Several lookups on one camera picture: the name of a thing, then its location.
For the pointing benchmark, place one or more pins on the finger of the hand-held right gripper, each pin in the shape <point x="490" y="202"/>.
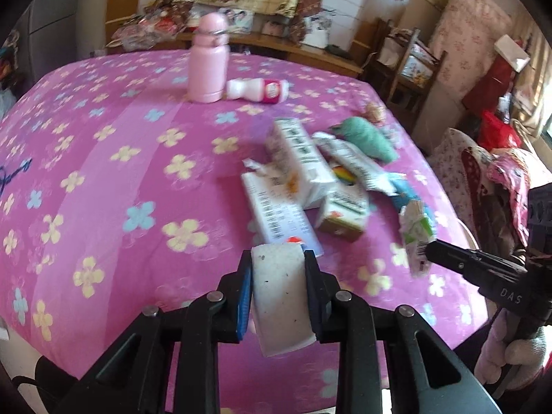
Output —
<point x="465" y="263"/>

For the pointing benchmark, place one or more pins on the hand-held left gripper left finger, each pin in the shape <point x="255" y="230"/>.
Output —
<point x="246" y="297"/>

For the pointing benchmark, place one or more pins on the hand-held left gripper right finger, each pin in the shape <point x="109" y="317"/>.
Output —
<point x="319" y="293"/>

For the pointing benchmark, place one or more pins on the white foam block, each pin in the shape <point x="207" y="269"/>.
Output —
<point x="280" y="297"/>

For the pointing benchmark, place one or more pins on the tall white printed carton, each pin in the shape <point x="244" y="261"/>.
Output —
<point x="297" y="155"/>

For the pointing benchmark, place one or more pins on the person's right hand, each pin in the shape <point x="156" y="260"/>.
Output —
<point x="513" y="362"/>

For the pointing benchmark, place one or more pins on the small green white carton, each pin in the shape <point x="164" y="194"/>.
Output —
<point x="340" y="220"/>

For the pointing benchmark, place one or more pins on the flat white barcode box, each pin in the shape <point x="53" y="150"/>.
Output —
<point x="276" y="215"/>

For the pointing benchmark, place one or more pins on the pink cartoon blanket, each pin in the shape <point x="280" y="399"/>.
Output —
<point x="513" y="172"/>

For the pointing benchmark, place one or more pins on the floral covered sofa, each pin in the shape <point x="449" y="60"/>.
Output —
<point x="448" y="159"/>

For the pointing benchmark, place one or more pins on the rainbow striped packet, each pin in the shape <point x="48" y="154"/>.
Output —
<point x="343" y="174"/>

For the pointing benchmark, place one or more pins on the red plastic bag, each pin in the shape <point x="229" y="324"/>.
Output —
<point x="500" y="131"/>

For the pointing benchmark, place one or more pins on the silver snack wrapper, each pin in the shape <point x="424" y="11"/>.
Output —
<point x="349" y="155"/>

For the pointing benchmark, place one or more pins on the small beige toy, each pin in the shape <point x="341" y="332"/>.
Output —
<point x="375" y="114"/>

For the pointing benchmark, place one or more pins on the pink flowered blanket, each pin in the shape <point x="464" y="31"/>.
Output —
<point x="108" y="181"/>

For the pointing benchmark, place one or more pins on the dark wooden chair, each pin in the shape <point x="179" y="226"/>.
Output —
<point x="435" y="77"/>

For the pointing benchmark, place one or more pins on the small white yogurt bottle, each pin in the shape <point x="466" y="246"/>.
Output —
<point x="254" y="89"/>

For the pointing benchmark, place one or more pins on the white cardboard box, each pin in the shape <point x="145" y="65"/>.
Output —
<point x="511" y="51"/>

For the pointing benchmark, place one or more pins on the pink bottle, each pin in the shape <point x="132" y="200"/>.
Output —
<point x="207" y="73"/>

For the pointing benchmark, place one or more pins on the pink floral mattress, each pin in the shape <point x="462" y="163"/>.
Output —
<point x="470" y="30"/>

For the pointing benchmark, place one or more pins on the wooden headboard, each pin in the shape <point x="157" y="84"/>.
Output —
<point x="302" y="56"/>

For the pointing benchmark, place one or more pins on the black remote control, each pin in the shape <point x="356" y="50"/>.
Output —
<point x="338" y="50"/>

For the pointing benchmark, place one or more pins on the white patterned bag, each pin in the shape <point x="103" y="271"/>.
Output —
<point x="317" y="32"/>

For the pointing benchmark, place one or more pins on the printed picture box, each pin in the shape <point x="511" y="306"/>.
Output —
<point x="236" y="19"/>

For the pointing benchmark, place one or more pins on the red white plastic bags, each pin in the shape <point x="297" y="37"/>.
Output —
<point x="146" y="30"/>

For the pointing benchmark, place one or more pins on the grey cabinet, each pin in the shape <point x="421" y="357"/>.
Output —
<point x="56" y="21"/>

